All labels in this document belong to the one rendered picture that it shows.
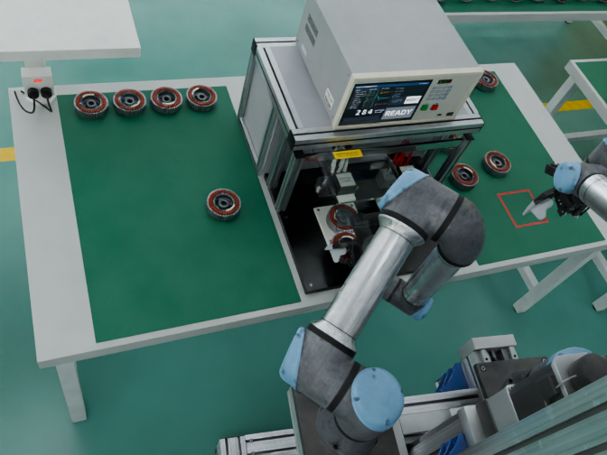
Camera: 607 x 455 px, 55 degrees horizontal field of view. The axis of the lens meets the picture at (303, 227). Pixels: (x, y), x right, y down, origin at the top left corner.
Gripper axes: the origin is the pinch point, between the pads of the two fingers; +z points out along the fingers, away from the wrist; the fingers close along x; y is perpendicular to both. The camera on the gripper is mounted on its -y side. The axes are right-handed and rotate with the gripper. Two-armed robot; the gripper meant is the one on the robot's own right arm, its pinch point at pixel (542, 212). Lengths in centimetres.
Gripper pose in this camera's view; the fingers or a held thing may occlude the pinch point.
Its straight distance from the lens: 185.6
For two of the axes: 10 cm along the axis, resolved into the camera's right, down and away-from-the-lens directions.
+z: -2.4, 5.5, 8.0
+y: 1.8, 8.4, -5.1
